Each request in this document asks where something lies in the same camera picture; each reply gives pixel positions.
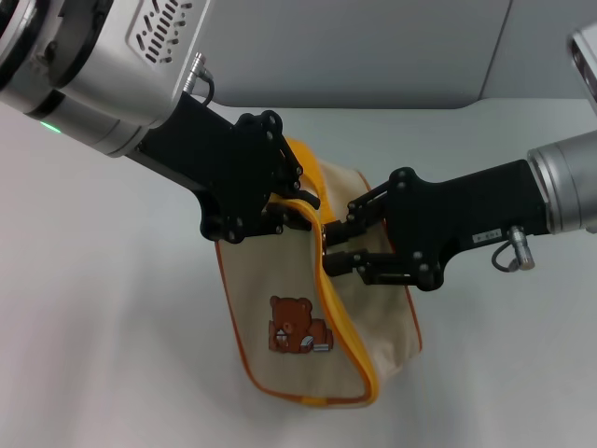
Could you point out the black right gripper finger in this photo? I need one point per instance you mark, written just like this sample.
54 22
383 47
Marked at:
368 214
373 268

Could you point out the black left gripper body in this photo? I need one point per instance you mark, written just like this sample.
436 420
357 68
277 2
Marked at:
224 172

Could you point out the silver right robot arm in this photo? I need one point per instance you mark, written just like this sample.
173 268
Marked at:
569 182

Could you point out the beige food bag orange trim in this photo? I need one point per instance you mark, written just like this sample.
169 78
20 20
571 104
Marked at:
280 280

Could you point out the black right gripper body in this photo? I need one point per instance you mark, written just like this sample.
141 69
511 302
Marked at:
448 214

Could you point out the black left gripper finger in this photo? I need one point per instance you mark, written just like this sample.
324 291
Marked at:
289 172
284 217

